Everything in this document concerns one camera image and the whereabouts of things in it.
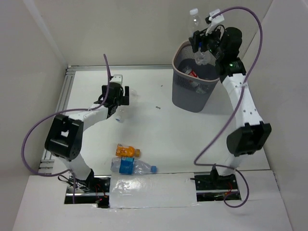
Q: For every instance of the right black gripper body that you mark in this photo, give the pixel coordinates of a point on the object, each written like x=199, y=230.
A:
x=214, y=39

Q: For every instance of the grey mesh waste bin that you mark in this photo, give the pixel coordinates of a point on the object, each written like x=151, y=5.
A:
x=182, y=94

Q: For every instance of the clear unlabelled plastic bottle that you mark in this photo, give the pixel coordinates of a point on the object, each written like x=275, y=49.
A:
x=125, y=111

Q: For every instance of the crushed bottle blue label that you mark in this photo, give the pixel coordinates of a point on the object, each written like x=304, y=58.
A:
x=131, y=166

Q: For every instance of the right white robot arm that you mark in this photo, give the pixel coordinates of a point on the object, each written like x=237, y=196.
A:
x=251, y=132

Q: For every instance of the clear bottle green label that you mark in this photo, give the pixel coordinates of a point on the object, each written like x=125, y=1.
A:
x=199, y=87

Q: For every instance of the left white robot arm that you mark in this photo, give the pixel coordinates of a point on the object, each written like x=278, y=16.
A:
x=64, y=139

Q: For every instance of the silver tape sheet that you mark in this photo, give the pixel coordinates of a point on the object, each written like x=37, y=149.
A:
x=152, y=191

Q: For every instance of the small orange juice bottle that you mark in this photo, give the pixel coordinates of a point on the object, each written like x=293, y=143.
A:
x=127, y=151

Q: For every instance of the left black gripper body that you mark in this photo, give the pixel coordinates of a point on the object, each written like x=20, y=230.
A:
x=123, y=95

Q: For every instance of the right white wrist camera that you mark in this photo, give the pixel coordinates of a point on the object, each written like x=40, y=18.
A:
x=214, y=19

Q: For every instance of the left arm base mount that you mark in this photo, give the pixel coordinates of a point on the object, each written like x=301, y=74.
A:
x=98, y=194

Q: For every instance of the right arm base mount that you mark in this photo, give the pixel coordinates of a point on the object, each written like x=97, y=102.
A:
x=208, y=189

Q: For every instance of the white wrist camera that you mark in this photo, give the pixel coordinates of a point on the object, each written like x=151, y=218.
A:
x=214, y=19
x=117, y=78

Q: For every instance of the red label water bottle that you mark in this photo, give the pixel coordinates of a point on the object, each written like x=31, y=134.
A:
x=189, y=71

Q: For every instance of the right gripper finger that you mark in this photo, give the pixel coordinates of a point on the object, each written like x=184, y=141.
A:
x=195, y=41
x=205, y=43

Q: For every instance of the aluminium frame rail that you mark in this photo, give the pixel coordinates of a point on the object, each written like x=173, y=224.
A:
x=146, y=77

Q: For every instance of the blue label water bottle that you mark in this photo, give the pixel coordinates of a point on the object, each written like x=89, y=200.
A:
x=197, y=23

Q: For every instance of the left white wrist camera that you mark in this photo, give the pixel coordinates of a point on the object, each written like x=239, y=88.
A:
x=117, y=78

